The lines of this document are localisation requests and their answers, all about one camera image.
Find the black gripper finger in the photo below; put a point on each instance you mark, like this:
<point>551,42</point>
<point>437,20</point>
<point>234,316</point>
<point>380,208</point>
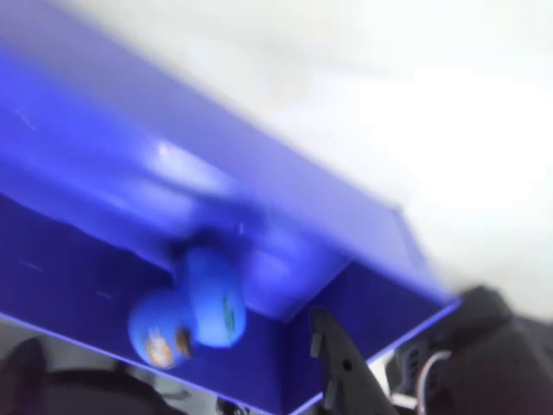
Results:
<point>345,367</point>

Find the blue rubber duck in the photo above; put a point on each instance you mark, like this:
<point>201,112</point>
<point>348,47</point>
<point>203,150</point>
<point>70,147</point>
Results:
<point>207,298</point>

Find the blue plastic box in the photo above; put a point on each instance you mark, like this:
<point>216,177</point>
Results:
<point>95,129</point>

